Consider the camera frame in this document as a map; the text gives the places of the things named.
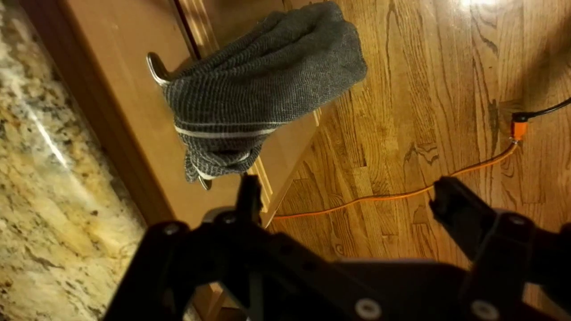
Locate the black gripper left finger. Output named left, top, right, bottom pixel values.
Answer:
left=103, top=172, right=281, bottom=321

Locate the metal drawer handle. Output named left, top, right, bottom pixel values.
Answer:
left=144, top=49, right=174, bottom=88

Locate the granite countertop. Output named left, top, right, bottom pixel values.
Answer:
left=0, top=0, right=149, bottom=321

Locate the gray striped hand towel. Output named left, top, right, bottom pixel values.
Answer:
left=162, top=1, right=369, bottom=192

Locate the orange extension cord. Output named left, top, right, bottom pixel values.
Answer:
left=269, top=117, right=531, bottom=222

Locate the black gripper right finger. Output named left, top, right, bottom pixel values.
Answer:
left=428, top=174, right=571, bottom=321

